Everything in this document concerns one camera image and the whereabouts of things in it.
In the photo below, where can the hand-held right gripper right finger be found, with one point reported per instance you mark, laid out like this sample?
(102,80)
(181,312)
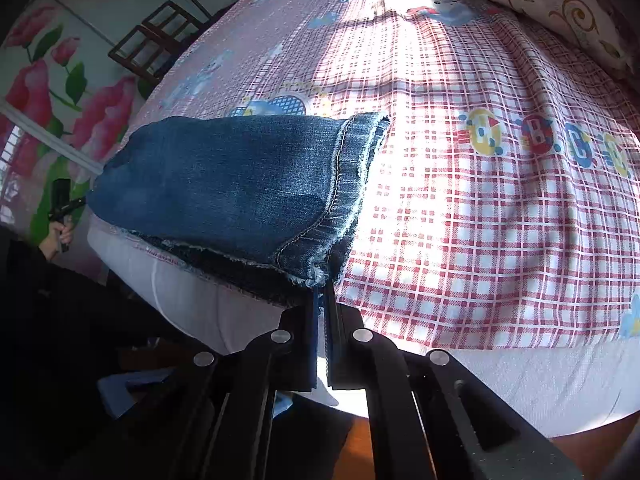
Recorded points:
(331,345)

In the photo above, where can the red checked cartoon bedsheet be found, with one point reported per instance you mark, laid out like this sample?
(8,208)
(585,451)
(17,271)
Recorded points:
(475,235)

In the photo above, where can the floral printed wardrobe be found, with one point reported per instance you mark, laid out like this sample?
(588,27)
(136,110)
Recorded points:
(45,100)

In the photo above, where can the floral swirl quilt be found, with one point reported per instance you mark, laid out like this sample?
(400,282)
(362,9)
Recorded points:
(560,5)

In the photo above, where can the dark wooden chair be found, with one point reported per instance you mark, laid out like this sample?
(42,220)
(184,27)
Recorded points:
(150,42)

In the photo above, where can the person's left hand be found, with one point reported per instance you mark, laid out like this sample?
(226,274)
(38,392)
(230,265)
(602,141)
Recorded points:
(54,240)

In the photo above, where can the person's dark clothing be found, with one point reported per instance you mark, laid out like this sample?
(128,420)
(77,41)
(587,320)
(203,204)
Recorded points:
(60,370)

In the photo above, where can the blue denim pants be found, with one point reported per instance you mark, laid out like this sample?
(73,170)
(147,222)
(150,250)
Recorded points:
(225,185)

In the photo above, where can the white mattress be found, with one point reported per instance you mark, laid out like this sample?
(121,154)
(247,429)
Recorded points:
(500,380)

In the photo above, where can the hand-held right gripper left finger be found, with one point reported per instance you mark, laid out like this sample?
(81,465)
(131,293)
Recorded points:
(313,345)

